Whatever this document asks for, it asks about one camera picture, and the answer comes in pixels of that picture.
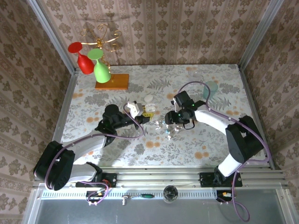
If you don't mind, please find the black round camera dome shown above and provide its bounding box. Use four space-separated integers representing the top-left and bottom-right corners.
163 185 179 203

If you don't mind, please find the orange wooden rack base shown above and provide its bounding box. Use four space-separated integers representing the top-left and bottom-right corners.
94 73 130 91

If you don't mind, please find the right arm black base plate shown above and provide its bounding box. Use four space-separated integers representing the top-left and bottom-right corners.
199 172 243 188

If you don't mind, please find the green plastic wine glass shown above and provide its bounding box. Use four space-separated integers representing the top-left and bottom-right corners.
87 48 112 84

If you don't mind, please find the gold wire glass rack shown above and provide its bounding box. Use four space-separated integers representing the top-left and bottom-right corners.
80 23 123 82

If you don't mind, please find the thin black cable loop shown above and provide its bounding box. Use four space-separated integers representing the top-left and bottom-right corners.
183 118 196 130

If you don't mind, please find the aluminium table long rail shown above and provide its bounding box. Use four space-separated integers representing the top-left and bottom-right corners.
32 166 289 189

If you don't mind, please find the green handled ratchet screwdriver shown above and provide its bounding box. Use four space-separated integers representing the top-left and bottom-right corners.
121 193 154 206

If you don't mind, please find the black power connector block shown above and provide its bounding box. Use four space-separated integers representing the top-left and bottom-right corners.
85 190 106 204
216 190 234 203

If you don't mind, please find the teal translucent plastic cup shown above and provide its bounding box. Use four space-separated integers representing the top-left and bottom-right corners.
202 81 219 100

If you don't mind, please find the slotted grey cable duct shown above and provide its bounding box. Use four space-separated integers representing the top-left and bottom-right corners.
41 189 278 200

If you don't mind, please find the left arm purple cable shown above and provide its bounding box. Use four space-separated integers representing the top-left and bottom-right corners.
44 101 145 206

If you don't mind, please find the red plastic wine glass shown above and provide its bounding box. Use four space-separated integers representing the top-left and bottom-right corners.
68 42 95 75

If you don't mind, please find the aluminium frame post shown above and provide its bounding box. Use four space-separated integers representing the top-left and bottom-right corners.
237 0 285 70
27 0 80 74

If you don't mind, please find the clear glass cup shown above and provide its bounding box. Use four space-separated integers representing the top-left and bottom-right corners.
188 67 203 81

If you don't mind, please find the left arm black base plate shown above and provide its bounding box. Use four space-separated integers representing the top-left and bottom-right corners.
75 173 117 188

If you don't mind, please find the aluminium table side rail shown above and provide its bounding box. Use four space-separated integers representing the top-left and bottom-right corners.
237 65 276 170
43 67 80 170

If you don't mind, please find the grey metal panel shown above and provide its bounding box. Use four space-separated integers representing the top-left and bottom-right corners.
23 188 297 224

